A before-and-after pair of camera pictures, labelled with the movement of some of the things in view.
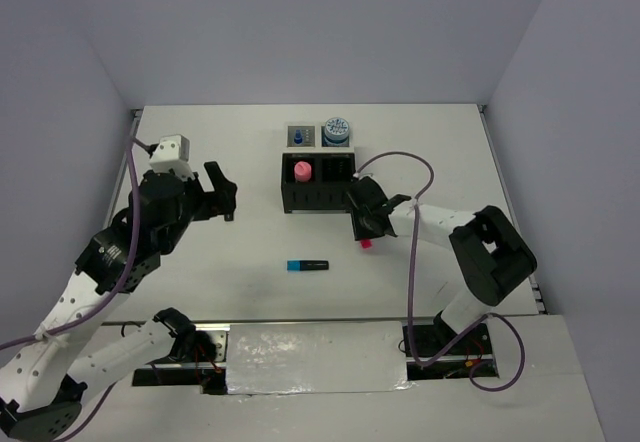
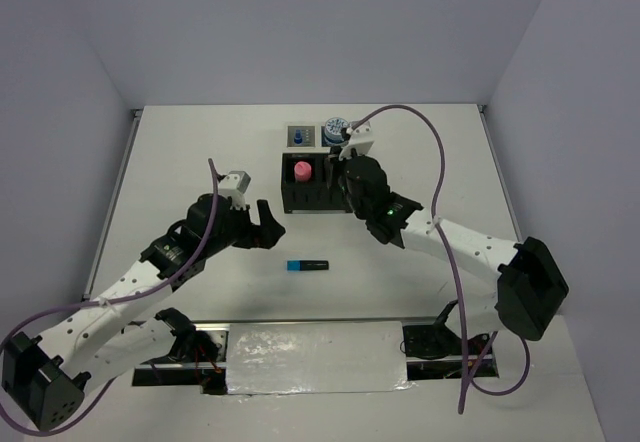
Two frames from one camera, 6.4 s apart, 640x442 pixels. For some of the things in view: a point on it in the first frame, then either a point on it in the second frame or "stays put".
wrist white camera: x=171 y=155 -> x=233 y=186
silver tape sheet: x=288 y=358 stays put
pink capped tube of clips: x=302 y=171 stays put
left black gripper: x=218 y=202 -> x=264 y=235
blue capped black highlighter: x=307 y=265 stays put
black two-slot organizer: x=317 y=182 stays put
